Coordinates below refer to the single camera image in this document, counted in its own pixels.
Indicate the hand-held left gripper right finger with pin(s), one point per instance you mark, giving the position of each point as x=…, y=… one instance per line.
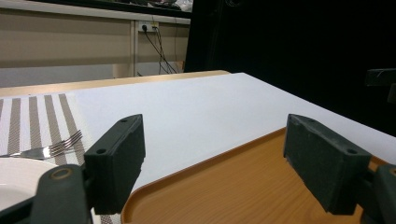
x=327, y=165

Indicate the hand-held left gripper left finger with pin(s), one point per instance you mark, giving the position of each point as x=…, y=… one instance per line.
x=115, y=161

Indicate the silver fork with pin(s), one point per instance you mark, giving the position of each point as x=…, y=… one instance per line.
x=46, y=151

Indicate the wooden tray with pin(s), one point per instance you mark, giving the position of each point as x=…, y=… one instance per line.
x=233, y=193

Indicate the white plate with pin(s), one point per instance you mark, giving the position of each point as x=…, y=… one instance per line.
x=18, y=180

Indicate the light wooden table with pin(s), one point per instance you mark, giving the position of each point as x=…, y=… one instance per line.
x=93, y=83

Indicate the striped grey placemat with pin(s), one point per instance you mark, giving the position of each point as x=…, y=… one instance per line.
x=34, y=124

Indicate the black curtain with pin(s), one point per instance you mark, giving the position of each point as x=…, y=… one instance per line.
x=295, y=46

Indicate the white table sheet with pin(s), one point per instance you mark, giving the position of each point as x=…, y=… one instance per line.
x=202, y=109

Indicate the beige wooden furniture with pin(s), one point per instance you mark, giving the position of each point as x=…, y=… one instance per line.
x=62, y=40

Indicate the white wall outlet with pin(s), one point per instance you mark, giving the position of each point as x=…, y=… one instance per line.
x=148, y=26

